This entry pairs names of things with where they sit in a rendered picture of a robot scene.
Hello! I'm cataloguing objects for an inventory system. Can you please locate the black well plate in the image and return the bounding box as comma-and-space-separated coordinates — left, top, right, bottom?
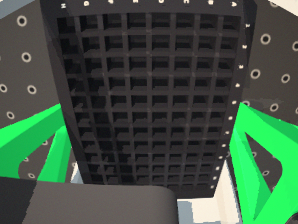
40, 0, 257, 199

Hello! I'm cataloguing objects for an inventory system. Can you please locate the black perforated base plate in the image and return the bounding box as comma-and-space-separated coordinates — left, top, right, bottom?
0, 0, 298, 194

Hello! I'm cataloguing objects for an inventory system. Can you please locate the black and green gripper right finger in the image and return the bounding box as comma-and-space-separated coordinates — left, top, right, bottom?
229, 102, 298, 224

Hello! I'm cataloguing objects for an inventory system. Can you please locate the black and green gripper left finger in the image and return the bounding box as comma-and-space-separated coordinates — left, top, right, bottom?
0, 104, 71, 182

